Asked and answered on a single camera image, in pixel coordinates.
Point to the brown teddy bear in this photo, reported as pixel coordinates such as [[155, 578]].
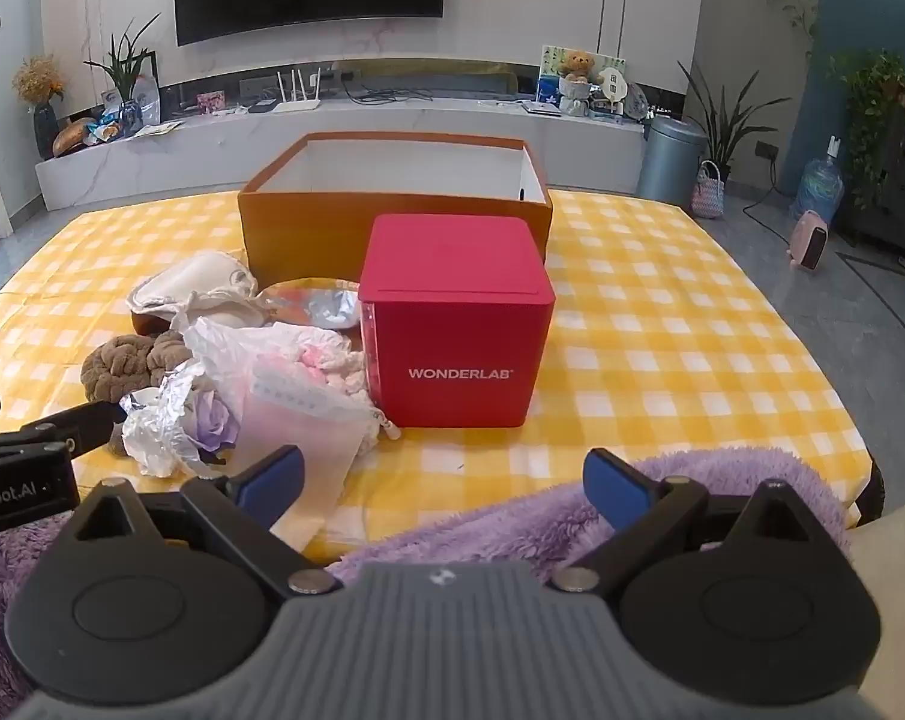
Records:
[[578, 71]]

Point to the pink woven bag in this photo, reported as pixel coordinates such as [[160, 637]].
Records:
[[707, 195]]

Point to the brown round ornament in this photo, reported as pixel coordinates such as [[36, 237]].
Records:
[[74, 136]]

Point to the silver foil pouch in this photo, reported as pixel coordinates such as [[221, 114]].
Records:
[[321, 304]]

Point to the dark cabinet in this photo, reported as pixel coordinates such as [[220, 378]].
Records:
[[891, 225]]

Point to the purple fleece blanket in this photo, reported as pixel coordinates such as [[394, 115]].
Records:
[[497, 532]]

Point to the wall socket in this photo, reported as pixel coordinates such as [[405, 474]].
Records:
[[767, 150]]

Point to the yellow checkered tablecloth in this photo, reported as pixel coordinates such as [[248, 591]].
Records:
[[685, 330]]

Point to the translucent pink zip bag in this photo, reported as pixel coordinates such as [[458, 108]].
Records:
[[295, 427]]

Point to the dried flowers in dark vase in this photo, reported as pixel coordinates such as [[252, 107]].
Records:
[[41, 90]]

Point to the bushy green plant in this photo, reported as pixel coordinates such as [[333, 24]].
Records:
[[872, 105]]

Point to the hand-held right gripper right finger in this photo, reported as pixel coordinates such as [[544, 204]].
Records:
[[614, 484]]

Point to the white round ornament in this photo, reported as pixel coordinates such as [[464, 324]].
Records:
[[614, 86]]

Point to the pink fluffy fabric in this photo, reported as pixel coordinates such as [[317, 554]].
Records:
[[329, 367]]

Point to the pink card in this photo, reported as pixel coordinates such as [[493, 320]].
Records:
[[212, 103]]

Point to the crumpled silver foil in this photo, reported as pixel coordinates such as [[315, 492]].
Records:
[[156, 435]]

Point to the pink space heater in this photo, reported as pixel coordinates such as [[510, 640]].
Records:
[[811, 240]]

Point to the purple fabric flower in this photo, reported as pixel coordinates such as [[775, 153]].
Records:
[[214, 420]]

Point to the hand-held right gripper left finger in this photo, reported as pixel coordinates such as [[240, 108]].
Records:
[[276, 476]]

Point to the white cloth pouch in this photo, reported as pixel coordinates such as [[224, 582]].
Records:
[[190, 281]]

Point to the orange cardboard box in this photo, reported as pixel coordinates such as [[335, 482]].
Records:
[[302, 240]]

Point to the red cube box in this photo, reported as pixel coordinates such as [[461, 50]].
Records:
[[452, 315]]

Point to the tall green floor plant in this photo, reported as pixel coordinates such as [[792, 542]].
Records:
[[722, 127]]

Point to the green picture board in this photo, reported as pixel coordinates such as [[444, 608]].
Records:
[[550, 60]]

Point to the snack packets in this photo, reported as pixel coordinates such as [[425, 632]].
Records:
[[109, 127]]

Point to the grey trash bin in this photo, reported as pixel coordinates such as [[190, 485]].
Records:
[[670, 161]]

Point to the white router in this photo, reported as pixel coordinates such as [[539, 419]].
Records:
[[296, 101]]

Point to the brown plush toy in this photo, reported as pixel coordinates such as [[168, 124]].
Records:
[[119, 367]]

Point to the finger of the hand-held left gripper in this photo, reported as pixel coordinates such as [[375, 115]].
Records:
[[85, 424]]

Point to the white plastic bag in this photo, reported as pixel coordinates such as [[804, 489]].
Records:
[[224, 349]]

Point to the green plant in blue vase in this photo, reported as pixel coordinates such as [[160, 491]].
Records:
[[126, 82]]

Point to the white marble television console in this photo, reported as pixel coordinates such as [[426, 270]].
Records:
[[197, 157]]

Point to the blue water bottle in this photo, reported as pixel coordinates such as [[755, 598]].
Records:
[[820, 187]]

